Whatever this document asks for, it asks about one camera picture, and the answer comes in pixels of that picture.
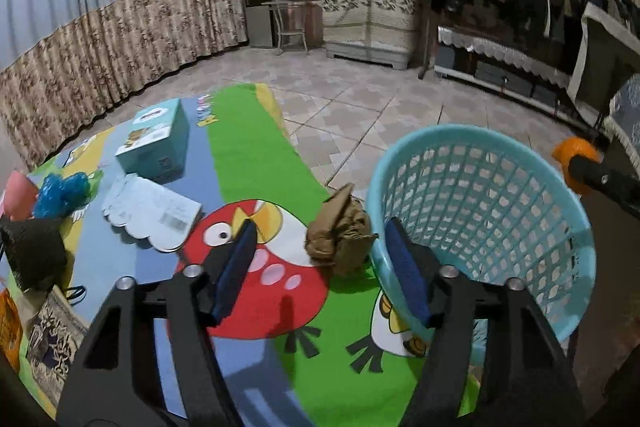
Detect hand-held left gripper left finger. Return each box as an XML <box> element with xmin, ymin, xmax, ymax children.
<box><xmin>56</xmin><ymin>221</ymin><xmax>258</xmax><ymax>427</ymax></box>

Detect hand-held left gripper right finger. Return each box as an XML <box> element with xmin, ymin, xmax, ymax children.
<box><xmin>384</xmin><ymin>217</ymin><xmax>586</xmax><ymax>427</ymax></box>

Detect white scalloped card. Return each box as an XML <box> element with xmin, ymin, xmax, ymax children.
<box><xmin>101</xmin><ymin>173</ymin><xmax>203</xmax><ymax>253</ymax></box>

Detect teal plastic basket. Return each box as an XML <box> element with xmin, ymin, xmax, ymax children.
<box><xmin>365</xmin><ymin>124</ymin><xmax>598</xmax><ymax>358</ymax></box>

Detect items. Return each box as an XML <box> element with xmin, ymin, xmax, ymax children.
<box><xmin>26</xmin><ymin>292</ymin><xmax>88</xmax><ymax>383</ymax></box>

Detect black textured pouch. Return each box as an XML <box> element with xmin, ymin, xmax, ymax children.
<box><xmin>0</xmin><ymin>217</ymin><xmax>68</xmax><ymax>293</ymax></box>

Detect orange packet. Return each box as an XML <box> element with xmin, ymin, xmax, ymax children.
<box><xmin>0</xmin><ymin>289</ymin><xmax>25</xmax><ymax>373</ymax></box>

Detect blue fringed lace cloth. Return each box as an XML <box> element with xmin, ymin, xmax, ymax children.
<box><xmin>602</xmin><ymin>74</ymin><xmax>640</xmax><ymax>188</ymax></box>

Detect crumpled tan cloth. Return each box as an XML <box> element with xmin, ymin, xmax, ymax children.
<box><xmin>305</xmin><ymin>183</ymin><xmax>379</xmax><ymax>278</ymax></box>

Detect brown wooden furniture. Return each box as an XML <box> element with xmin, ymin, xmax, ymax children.
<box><xmin>575</xmin><ymin>187</ymin><xmax>640</xmax><ymax>408</ymax></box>

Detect dark chair beige trim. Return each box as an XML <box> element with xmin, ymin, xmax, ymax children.
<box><xmin>567</xmin><ymin>2</ymin><xmax>640</xmax><ymax>128</ymax></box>

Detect cartoon bird play mat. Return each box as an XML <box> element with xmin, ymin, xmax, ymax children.
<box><xmin>0</xmin><ymin>83</ymin><xmax>481</xmax><ymax>427</ymax></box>

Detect teal cardboard box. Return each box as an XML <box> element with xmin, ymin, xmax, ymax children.
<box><xmin>115</xmin><ymin>98</ymin><xmax>191</xmax><ymax>184</ymax></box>

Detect low grey cabinet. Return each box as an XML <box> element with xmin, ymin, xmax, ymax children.
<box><xmin>434</xmin><ymin>25</ymin><xmax>586</xmax><ymax>118</ymax></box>

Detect white lace cloth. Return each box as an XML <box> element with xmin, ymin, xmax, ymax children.
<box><xmin>437</xmin><ymin>25</ymin><xmax>576</xmax><ymax>80</ymax></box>

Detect blue plastic bag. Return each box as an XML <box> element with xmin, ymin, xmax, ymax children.
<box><xmin>34</xmin><ymin>172</ymin><xmax>93</xmax><ymax>219</ymax></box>

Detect pink paper item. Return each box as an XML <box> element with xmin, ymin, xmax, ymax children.
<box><xmin>0</xmin><ymin>170</ymin><xmax>40</xmax><ymax>220</ymax></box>

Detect cloth-covered cabinet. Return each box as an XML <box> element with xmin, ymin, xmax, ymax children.
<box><xmin>319</xmin><ymin>0</ymin><xmax>421</xmax><ymax>70</ymax></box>

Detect grey water dispenser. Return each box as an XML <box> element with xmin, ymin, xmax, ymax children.
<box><xmin>242</xmin><ymin>0</ymin><xmax>287</xmax><ymax>48</ymax></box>

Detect blue and floral curtain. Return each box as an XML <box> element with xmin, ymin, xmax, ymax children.
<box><xmin>0</xmin><ymin>0</ymin><xmax>251</xmax><ymax>170</ymax></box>

